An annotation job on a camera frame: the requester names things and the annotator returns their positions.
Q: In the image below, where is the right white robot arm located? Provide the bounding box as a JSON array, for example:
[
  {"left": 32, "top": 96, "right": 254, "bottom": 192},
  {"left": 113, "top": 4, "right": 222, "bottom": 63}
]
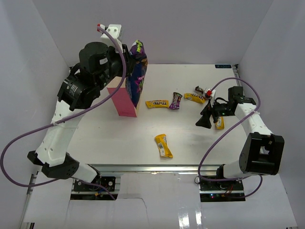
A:
[{"left": 196, "top": 86, "right": 285, "bottom": 190}]

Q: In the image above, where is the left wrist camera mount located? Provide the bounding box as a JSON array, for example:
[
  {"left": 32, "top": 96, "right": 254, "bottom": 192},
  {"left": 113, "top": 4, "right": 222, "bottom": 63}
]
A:
[{"left": 97, "top": 24, "right": 123, "bottom": 52}]

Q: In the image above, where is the blue label sticker right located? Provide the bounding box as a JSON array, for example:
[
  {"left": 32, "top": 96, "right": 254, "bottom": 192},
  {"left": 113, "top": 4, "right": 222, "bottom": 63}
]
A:
[{"left": 215, "top": 64, "right": 232, "bottom": 69}]

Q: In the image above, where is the brown snickers bar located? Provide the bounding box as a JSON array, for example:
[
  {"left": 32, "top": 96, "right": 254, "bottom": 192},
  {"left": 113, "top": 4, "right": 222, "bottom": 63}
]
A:
[{"left": 195, "top": 86, "right": 205, "bottom": 94}]

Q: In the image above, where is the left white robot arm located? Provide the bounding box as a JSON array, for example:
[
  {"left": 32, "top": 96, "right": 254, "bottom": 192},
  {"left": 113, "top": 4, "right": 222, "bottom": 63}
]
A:
[{"left": 27, "top": 42, "right": 123, "bottom": 190}]

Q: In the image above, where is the yellow packet under gripper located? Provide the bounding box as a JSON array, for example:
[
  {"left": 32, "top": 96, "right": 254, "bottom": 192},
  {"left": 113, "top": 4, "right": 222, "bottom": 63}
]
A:
[{"left": 215, "top": 116, "right": 224, "bottom": 130}]

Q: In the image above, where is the purple snack chip bag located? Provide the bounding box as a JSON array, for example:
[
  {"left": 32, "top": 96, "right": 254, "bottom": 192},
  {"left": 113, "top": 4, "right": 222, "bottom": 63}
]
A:
[{"left": 125, "top": 40, "right": 148, "bottom": 108}]

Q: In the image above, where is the aluminium front rail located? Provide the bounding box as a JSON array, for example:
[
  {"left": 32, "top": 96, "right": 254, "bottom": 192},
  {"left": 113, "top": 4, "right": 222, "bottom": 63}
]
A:
[{"left": 88, "top": 164, "right": 224, "bottom": 175}]

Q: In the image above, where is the pink paper gift bag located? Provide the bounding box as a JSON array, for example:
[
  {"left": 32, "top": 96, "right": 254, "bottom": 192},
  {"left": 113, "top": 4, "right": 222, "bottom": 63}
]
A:
[{"left": 111, "top": 78, "right": 142, "bottom": 117}]

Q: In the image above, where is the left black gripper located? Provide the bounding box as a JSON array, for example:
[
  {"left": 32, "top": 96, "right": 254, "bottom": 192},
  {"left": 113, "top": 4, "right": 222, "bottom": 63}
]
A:
[{"left": 95, "top": 42, "right": 136, "bottom": 90}]

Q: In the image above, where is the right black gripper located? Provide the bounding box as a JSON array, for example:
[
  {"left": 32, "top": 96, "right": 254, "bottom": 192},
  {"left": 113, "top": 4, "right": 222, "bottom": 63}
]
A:
[{"left": 196, "top": 98, "right": 234, "bottom": 129}]

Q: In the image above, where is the yellow m&m packet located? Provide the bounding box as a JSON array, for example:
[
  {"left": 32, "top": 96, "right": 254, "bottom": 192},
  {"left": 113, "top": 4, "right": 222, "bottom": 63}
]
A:
[
  {"left": 184, "top": 93, "right": 205, "bottom": 104},
  {"left": 145, "top": 100, "right": 169, "bottom": 109}
]

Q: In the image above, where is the purple candy packet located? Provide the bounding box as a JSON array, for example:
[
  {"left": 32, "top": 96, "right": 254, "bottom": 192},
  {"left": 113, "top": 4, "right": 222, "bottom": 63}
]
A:
[{"left": 169, "top": 92, "right": 182, "bottom": 110}]

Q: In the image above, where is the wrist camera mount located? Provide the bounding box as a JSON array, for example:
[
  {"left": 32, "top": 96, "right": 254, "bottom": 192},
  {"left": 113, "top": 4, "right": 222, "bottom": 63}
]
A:
[
  {"left": 205, "top": 88, "right": 216, "bottom": 104},
  {"left": 97, "top": 24, "right": 123, "bottom": 52}
]

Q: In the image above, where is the yellow candy packet front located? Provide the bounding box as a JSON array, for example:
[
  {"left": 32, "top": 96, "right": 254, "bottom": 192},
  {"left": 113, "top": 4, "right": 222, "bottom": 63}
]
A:
[{"left": 154, "top": 134, "right": 173, "bottom": 158}]

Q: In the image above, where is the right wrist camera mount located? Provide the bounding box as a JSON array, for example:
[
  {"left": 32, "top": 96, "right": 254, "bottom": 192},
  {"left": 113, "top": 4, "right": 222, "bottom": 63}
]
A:
[{"left": 205, "top": 88, "right": 216, "bottom": 104}]

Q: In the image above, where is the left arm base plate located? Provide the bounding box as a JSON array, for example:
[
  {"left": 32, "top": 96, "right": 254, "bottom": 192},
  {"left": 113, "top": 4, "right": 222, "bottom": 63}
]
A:
[{"left": 72, "top": 176, "right": 116, "bottom": 193}]

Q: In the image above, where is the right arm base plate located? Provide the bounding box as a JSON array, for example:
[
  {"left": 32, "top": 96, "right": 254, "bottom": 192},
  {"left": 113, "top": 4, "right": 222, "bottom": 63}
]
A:
[{"left": 197, "top": 177, "right": 244, "bottom": 192}]

